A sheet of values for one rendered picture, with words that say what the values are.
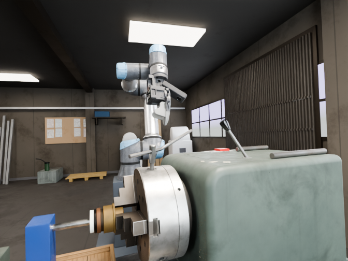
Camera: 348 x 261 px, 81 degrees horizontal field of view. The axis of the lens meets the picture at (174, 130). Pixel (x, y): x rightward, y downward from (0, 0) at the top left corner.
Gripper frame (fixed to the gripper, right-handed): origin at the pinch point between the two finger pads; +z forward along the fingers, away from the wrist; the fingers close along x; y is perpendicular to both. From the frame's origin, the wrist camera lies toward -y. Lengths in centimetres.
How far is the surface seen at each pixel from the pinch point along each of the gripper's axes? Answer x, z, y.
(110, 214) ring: -1.6, 32.1, 20.6
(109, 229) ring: -2.7, 36.5, 20.6
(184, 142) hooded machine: -539, -145, -269
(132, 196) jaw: -5.1, 27.0, 12.7
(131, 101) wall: -634, -328, -106
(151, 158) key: 5.1, 15.3, 8.3
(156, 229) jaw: 9.5, 36.6, 9.0
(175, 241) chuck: 8.7, 40.5, 3.1
